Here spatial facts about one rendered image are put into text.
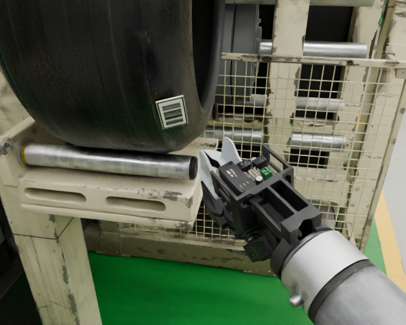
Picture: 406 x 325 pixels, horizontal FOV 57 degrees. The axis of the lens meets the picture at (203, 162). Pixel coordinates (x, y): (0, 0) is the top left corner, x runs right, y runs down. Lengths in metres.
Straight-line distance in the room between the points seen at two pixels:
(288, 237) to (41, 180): 0.55
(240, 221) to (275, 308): 1.26
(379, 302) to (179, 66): 0.37
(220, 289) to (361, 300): 1.37
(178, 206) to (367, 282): 0.43
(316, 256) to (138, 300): 1.36
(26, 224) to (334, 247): 0.83
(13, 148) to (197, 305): 1.07
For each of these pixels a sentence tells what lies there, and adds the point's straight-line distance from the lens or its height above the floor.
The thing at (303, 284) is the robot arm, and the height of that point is 1.01.
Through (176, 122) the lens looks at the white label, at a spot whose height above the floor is 1.03.
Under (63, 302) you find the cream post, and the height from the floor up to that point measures 0.38.
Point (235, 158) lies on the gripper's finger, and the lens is 0.47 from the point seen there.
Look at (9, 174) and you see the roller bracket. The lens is 0.80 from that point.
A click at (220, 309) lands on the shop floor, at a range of 1.61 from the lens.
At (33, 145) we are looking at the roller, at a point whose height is 0.92.
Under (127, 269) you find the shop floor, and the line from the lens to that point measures 1.78.
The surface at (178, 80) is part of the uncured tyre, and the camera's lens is 0.53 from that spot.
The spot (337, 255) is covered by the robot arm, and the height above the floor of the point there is 1.03.
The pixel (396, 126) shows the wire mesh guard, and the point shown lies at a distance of 1.20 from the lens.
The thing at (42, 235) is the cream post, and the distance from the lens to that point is 1.04.
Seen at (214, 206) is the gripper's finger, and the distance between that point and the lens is 0.45.
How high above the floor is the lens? 1.26
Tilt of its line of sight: 30 degrees down
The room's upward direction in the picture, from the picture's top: straight up
